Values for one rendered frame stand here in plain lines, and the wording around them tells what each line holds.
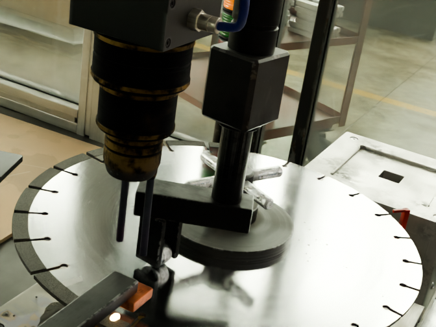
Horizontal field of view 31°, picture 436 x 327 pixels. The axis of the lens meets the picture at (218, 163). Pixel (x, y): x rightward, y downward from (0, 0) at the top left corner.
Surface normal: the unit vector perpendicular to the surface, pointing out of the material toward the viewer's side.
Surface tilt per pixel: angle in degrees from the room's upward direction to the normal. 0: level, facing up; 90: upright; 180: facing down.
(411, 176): 0
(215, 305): 0
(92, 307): 0
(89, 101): 90
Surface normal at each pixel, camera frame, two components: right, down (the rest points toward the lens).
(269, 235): 0.21, -0.86
